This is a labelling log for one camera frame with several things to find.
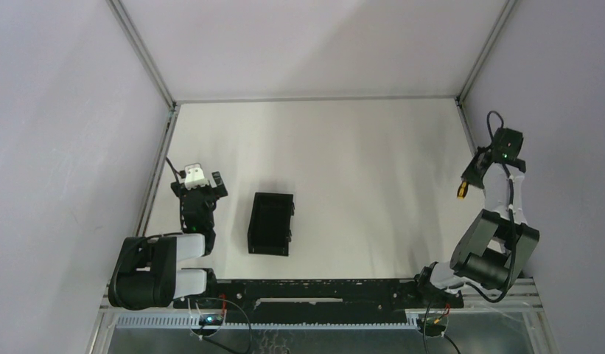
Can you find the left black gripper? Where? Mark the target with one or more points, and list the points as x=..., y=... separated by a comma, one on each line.
x=199, y=192

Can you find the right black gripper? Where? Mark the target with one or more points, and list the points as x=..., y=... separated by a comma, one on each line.
x=469, y=174

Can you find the black yellow screwdriver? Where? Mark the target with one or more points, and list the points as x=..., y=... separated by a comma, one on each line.
x=462, y=190

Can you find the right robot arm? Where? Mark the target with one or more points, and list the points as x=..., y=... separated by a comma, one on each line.
x=493, y=251

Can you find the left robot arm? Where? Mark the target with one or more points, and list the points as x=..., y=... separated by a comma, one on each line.
x=146, y=274

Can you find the black plastic bin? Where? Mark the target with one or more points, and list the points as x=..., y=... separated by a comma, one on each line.
x=269, y=230

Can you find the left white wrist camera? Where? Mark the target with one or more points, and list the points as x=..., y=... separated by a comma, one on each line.
x=194, y=176

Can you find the aluminium frame rail left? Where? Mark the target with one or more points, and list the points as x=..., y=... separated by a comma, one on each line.
x=155, y=175

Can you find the aluminium frame rail back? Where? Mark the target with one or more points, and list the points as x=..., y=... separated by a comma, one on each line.
x=313, y=99

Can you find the left circuit board with wires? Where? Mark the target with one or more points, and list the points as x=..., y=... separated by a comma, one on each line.
x=210, y=324

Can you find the circuit board with wires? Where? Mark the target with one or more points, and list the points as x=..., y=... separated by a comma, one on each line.
x=210, y=324
x=434, y=325

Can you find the grey slotted cable duct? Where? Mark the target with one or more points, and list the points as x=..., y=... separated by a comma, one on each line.
x=183, y=321

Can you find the right circuit board with wires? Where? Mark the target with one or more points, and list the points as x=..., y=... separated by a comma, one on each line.
x=434, y=325

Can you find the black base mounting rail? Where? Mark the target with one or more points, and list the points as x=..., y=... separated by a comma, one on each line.
x=342, y=301

